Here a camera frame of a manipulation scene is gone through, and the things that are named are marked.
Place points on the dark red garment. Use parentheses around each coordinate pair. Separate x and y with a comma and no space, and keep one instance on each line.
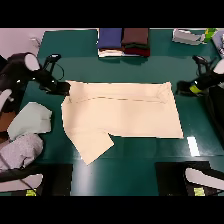
(137,51)

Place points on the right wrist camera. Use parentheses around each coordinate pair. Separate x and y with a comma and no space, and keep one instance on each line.
(201,62)

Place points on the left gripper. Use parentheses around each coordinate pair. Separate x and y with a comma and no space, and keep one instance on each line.
(59,88)

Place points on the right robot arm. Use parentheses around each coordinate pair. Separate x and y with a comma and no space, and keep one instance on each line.
(213,79)

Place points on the grey garment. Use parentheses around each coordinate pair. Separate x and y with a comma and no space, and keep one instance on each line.
(187,36)

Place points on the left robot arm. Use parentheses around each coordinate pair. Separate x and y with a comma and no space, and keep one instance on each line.
(17,74)

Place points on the pale lilac garment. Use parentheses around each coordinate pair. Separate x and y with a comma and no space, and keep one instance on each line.
(20,150)

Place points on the brown garment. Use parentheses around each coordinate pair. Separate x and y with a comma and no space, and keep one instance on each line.
(135,36)

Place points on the pale green garment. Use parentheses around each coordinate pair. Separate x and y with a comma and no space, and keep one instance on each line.
(30,119)

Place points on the white garment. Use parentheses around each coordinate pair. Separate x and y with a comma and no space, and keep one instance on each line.
(110,52)

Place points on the cream shirt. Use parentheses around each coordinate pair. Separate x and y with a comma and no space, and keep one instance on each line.
(126,113)

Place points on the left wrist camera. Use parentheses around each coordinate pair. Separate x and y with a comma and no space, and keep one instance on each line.
(51,61)

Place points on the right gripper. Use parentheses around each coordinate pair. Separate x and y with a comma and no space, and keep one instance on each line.
(185,88)

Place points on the pale blue garment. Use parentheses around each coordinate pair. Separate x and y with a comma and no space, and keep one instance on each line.
(218,42)

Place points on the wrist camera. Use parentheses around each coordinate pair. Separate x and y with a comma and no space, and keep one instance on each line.
(201,62)
(51,61)

